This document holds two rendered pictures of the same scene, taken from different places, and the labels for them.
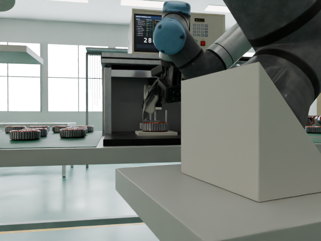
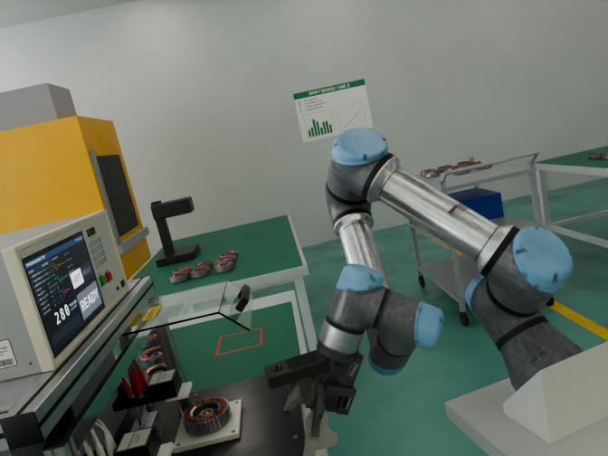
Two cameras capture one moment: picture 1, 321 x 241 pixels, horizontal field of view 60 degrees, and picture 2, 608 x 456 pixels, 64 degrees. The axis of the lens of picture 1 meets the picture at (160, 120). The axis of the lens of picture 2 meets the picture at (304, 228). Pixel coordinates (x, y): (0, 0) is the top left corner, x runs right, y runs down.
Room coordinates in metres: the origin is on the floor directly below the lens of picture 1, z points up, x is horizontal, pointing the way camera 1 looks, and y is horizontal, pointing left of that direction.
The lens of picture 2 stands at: (0.71, 0.80, 1.39)
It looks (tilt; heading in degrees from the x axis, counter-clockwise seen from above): 11 degrees down; 277
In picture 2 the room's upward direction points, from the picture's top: 12 degrees counter-clockwise
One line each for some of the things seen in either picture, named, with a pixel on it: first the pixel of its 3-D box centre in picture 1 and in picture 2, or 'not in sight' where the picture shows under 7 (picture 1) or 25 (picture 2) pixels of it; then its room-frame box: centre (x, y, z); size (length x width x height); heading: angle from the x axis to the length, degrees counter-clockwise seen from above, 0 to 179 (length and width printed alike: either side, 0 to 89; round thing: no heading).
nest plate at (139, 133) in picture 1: (155, 132); not in sight; (1.12, 0.02, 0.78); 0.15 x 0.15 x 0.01; 10
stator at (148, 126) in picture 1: (155, 126); not in sight; (1.12, 0.02, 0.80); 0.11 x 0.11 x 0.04
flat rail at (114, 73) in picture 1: (178, 74); (124, 360); (1.24, -0.08, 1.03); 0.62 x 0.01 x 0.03; 100
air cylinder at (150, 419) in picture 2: not in sight; (147, 431); (1.30, -0.19, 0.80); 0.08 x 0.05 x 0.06; 100
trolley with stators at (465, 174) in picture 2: not in sight; (469, 229); (0.01, -2.65, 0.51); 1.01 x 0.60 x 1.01; 100
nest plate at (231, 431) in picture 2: not in sight; (209, 424); (1.16, -0.22, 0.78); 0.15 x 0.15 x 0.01; 10
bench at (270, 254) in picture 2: not in sight; (231, 300); (1.74, -2.40, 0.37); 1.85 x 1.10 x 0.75; 100
